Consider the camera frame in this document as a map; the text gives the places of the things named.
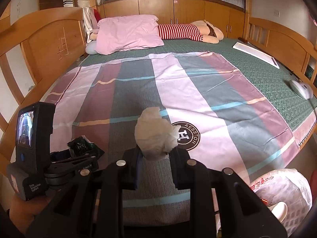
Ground light blue small pillow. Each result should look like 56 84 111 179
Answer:
85 40 98 55

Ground wooden headboard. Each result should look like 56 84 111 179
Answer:
1 7 85 175

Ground person's left hand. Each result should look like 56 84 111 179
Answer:
9 194 51 235

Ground wooden footboard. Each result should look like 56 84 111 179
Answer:
246 17 316 94

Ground wooden wall cabinets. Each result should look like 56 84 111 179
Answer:
97 0 245 39

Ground pink pillow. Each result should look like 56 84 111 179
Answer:
96 14 164 55

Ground white plastic trash bag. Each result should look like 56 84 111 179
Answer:
250 169 313 236

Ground white tissue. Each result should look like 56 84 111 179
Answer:
134 107 180 161

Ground white blue paper cup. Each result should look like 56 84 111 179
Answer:
268 202 288 222

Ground dark green wrapper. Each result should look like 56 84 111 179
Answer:
67 135 105 158

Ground red striped plush doll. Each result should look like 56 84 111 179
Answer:
158 20 224 44

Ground white massager device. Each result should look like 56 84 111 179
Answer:
289 80 314 100

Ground striped pink grey bedsheet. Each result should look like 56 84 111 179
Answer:
43 51 302 228

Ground white flat board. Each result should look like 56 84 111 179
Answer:
232 42 279 69

